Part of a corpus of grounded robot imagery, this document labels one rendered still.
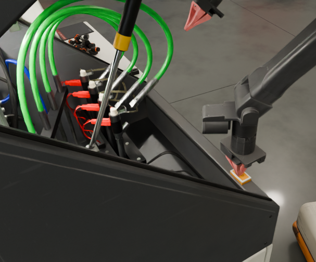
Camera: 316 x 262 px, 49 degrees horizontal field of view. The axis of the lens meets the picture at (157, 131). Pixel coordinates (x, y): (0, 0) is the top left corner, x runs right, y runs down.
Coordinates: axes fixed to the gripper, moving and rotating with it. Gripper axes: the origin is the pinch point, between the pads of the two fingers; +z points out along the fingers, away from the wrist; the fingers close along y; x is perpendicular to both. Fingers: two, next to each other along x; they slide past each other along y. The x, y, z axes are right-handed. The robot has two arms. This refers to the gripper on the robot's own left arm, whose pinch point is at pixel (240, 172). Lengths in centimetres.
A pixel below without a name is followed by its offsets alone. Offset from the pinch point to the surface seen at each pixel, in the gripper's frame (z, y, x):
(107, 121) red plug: -13.5, -23.3, -25.3
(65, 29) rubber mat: 0, -123, -10
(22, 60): -37, -22, -40
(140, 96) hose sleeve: -18.3, -21.6, -16.0
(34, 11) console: -33, -58, -30
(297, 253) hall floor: 97, -8, 51
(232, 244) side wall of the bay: 6.1, 12.8, -11.9
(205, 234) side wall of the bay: -4.1, 12.6, -19.7
